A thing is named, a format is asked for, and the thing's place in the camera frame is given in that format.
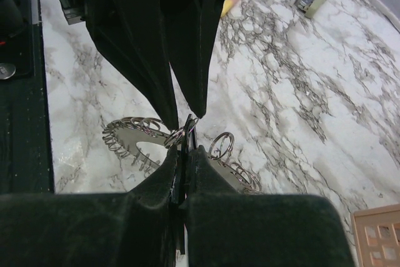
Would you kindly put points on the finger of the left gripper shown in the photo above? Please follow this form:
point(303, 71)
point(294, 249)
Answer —
point(130, 35)
point(191, 27)

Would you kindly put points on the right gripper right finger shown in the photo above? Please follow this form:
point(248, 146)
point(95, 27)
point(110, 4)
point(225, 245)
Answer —
point(227, 228)

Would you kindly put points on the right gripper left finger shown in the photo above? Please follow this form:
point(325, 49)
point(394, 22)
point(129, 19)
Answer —
point(121, 229)

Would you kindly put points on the silver key black head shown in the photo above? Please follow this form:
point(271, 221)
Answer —
point(187, 142)

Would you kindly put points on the peach plastic file organizer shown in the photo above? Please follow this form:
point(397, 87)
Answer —
point(376, 236)

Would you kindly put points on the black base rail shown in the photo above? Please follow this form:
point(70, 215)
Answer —
point(26, 154)

